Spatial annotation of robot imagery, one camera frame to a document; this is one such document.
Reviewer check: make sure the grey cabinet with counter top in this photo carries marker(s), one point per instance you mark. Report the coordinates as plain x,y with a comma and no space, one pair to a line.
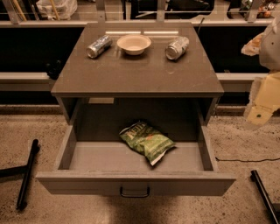
151,74

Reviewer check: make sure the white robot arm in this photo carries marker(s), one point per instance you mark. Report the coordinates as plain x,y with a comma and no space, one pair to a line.
269,56

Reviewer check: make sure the black drawer handle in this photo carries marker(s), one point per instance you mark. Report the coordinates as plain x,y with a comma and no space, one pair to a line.
135,193

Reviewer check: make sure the open grey top drawer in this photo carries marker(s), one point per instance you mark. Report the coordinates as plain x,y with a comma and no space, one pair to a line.
93,159

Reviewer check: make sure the black stand leg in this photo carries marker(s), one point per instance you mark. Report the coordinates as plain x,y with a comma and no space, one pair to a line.
272,208
26,170

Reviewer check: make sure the black object by cabinet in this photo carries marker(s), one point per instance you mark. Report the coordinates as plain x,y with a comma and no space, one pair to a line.
53,70

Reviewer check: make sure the metal railing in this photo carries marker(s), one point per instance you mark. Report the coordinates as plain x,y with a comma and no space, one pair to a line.
24,13

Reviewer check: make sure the black stand leg right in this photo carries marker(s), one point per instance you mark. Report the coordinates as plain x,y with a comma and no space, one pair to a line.
272,208

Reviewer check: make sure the silver green soda can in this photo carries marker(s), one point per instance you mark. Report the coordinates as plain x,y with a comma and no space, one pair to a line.
177,48

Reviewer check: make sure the silver blue soda can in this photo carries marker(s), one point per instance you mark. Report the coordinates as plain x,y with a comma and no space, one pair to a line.
99,46

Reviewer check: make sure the black stand leg left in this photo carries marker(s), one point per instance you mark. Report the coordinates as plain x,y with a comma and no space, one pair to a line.
26,170

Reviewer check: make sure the white plastic bag background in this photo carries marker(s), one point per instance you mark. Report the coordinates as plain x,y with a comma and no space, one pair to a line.
57,9

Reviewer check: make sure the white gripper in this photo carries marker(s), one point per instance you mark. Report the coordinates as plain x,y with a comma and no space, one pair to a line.
271,48

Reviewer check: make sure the green jalapeno chip bag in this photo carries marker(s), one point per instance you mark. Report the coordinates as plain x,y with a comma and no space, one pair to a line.
147,141

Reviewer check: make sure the white paper bowl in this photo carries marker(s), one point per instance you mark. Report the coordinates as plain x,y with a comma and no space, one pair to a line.
133,44

